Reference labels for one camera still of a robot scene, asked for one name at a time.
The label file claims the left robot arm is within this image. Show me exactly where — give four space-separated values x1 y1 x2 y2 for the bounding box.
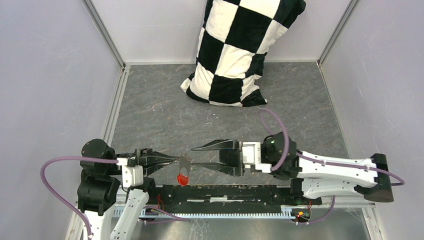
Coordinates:
77 138 179 240

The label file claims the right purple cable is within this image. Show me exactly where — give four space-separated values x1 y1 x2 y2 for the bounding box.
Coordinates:
258 107 406 226

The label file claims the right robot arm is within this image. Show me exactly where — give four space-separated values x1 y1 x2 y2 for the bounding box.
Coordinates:
193 132 394 204

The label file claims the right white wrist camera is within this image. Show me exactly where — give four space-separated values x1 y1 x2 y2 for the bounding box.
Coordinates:
241 141 272 174

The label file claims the metal key holder red handle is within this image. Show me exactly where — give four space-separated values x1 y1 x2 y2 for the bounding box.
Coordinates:
176 152 192 187

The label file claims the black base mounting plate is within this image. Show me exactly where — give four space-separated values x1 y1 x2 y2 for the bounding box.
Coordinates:
148 185 323 214

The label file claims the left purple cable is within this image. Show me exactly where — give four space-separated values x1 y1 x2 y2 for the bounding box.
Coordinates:
40 156 188 240

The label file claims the black white checkered pillow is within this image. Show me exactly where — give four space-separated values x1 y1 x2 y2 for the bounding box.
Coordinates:
180 0 307 107

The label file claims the purple cable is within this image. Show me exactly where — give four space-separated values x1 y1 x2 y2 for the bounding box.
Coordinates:
40 156 188 240
258 107 406 226

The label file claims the white slotted cable duct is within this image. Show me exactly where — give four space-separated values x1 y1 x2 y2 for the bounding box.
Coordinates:
112 206 299 220

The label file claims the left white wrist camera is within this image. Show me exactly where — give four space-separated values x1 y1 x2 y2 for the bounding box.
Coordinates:
116 157 144 189

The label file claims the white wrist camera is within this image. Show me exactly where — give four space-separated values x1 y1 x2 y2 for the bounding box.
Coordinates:
116 157 144 189
241 141 272 174

